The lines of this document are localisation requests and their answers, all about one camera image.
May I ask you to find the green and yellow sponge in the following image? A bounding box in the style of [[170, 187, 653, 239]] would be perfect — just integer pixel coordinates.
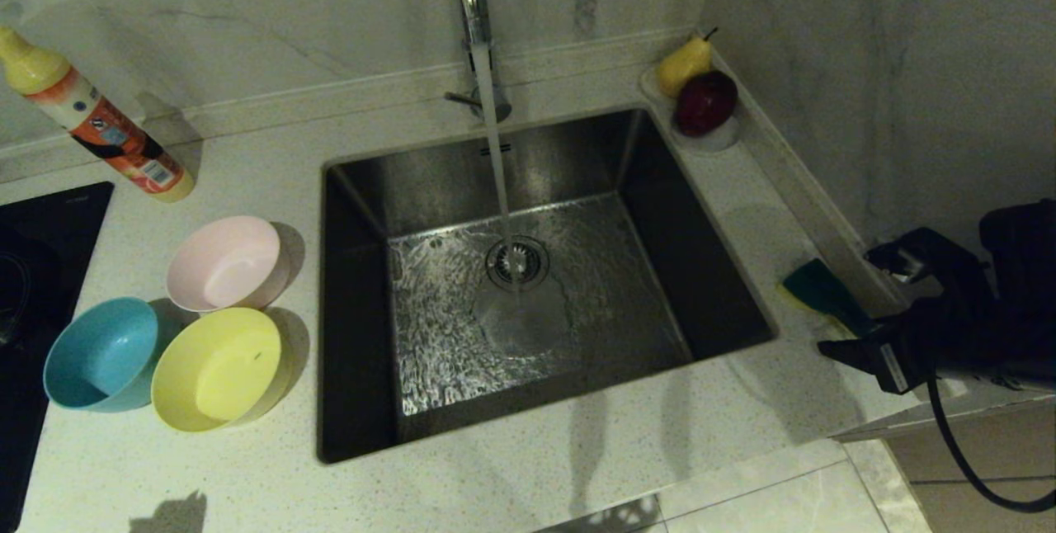
[[775, 258, 879, 340]]

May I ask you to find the blue plastic bowl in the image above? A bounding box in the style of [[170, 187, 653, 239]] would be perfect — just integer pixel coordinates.
[[43, 296, 160, 413]]

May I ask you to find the orange label dish soap bottle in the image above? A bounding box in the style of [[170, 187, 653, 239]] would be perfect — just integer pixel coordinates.
[[0, 26, 196, 204]]

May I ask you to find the stainless steel sink basin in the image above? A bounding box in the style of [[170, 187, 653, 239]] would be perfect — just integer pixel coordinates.
[[318, 108, 779, 465]]

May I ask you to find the beige wooden cabinet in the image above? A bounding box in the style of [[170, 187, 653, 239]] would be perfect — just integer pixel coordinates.
[[829, 391, 1056, 533]]

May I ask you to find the small white dish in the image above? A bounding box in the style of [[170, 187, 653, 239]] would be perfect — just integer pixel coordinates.
[[639, 64, 741, 153]]

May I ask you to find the dark red apple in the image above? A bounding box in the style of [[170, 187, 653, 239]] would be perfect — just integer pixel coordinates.
[[675, 70, 738, 138]]

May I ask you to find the yellow pear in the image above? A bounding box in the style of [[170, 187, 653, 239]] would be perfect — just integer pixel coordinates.
[[657, 28, 717, 98]]

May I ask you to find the round metal drain strainer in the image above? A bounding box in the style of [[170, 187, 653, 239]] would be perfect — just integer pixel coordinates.
[[485, 236, 550, 294]]

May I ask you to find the running water stream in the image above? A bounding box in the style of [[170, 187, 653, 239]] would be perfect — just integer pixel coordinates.
[[470, 42, 529, 295]]

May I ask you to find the pink plastic bowl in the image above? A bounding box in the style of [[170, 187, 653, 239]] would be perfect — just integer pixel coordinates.
[[167, 215, 291, 313]]

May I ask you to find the yellow plastic bowl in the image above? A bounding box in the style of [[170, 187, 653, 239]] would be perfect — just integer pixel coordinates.
[[151, 307, 292, 433]]

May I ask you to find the black induction cooktop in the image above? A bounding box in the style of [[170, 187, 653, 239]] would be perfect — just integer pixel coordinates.
[[0, 181, 115, 533]]

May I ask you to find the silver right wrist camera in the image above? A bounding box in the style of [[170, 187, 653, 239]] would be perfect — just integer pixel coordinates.
[[865, 226, 941, 285]]

